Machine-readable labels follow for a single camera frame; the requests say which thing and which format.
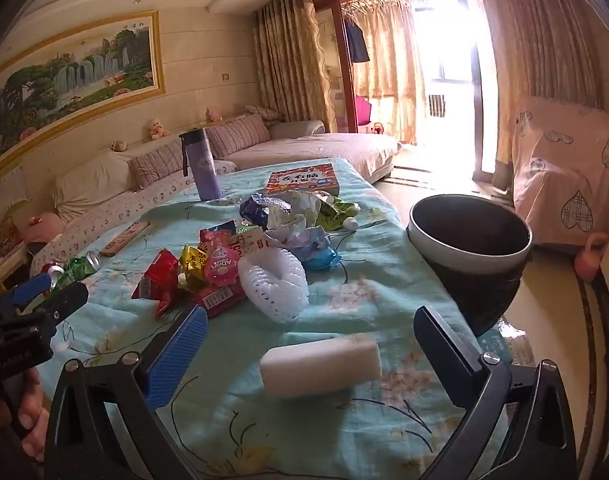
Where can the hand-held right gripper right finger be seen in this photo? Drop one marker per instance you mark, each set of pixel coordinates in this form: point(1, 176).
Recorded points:
point(449, 355)

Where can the pink snack packet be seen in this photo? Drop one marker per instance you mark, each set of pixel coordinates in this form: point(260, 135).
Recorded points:
point(222, 262)

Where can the yellow snack packet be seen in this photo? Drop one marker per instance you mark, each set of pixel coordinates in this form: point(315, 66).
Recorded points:
point(192, 262)

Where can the white foam fruit net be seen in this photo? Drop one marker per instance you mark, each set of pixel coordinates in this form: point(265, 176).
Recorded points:
point(272, 285)

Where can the red and teal packet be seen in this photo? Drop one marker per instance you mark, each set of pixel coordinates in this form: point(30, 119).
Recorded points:
point(217, 232)

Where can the radiator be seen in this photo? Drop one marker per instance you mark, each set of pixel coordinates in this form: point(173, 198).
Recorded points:
point(437, 105)

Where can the purple water bottle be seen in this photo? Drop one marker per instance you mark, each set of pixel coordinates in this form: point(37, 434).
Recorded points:
point(204, 170)

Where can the colourful book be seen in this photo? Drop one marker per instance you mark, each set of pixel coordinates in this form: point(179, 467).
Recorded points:
point(302, 178)

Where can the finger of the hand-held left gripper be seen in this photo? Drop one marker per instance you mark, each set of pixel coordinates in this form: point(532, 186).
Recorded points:
point(27, 291)
point(64, 299)

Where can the white tissue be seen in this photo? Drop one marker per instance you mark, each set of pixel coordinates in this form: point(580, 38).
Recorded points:
point(294, 212)

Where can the wooden ruler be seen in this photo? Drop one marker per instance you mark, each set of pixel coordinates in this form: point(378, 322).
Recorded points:
point(125, 237)

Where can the magenta chair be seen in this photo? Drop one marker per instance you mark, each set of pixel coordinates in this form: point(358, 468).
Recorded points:
point(364, 110)

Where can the blue plastic cup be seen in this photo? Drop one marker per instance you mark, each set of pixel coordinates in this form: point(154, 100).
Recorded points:
point(324, 259)

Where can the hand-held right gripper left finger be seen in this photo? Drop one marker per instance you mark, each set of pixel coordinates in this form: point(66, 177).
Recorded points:
point(179, 355)

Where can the small striped pillow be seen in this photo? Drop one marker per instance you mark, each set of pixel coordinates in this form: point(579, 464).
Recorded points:
point(262, 112)

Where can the pink heart-print furniture cover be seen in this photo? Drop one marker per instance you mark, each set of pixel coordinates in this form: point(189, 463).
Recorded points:
point(559, 170)

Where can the large striped pillow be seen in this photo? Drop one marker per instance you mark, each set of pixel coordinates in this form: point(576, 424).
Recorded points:
point(157, 164)
point(237, 134)

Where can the beige sofa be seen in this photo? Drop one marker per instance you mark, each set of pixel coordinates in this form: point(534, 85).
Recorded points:
point(329, 152)

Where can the white pillow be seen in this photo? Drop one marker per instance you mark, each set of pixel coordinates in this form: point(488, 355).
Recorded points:
point(92, 182)

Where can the person's left hand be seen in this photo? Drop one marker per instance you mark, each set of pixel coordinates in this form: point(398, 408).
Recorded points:
point(32, 405)

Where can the white and red carton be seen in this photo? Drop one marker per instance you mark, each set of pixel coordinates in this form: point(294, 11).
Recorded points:
point(250, 241)

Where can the pink watering can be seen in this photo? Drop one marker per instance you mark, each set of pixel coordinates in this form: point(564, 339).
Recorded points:
point(589, 260)

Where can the sheer balcony curtain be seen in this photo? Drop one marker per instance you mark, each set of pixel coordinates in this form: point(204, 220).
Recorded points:
point(384, 70)

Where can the framed landscape painting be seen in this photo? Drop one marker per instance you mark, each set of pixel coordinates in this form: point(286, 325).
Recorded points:
point(69, 85)

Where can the small white bottle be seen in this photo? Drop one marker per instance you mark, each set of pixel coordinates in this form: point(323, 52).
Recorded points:
point(352, 224)

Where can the beige patterned curtain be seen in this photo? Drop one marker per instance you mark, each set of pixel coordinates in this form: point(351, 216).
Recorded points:
point(544, 60)
point(284, 60)

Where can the floral teal tablecloth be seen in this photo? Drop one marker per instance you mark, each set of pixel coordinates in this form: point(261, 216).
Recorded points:
point(364, 300)

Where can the small beige stuffed toy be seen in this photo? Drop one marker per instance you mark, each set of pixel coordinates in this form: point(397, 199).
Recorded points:
point(118, 146)

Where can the red snack packet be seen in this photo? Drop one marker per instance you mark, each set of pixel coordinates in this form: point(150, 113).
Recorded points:
point(157, 280)

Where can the white foam block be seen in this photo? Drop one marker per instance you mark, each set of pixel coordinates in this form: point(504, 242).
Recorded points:
point(319, 367)

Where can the white stuffed toy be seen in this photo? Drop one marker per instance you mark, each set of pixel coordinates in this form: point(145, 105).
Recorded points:
point(157, 129)

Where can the blue crumpled wrapper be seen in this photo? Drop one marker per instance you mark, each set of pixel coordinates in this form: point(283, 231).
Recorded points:
point(257, 210)

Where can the red drink can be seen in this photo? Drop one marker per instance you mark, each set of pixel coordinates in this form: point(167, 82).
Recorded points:
point(53, 274)

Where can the green drink can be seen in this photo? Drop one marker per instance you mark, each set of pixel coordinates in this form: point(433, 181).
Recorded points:
point(82, 266)

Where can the black trash bin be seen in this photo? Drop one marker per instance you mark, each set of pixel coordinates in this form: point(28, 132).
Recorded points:
point(437, 255)

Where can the green snack wrapper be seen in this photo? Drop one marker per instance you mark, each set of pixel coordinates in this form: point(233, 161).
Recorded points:
point(334, 212)

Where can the pink plush cushion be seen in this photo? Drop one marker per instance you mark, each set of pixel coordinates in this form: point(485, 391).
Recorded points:
point(44, 227)

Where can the dark hanging garment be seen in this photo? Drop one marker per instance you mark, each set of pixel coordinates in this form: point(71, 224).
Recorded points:
point(357, 45)

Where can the pink stuffed toy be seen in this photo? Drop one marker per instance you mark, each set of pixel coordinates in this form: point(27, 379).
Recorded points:
point(214, 113)

